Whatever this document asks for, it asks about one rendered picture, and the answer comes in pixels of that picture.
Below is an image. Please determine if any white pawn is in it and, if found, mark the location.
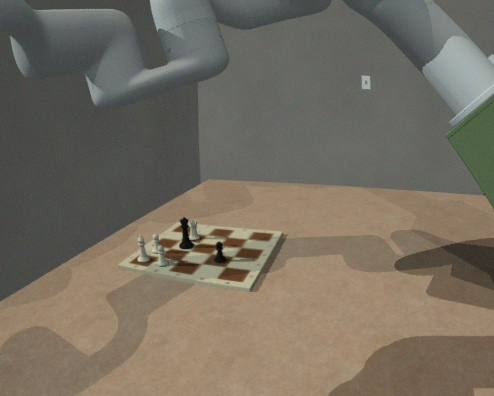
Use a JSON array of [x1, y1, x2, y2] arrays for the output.
[[157, 245, 169, 267], [152, 234, 159, 254]]

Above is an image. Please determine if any white bishop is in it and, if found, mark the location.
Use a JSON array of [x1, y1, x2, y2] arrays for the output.
[[138, 235, 150, 263]]

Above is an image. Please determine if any chessboard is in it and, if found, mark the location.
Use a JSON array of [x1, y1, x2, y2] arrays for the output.
[[118, 222, 283, 292]]

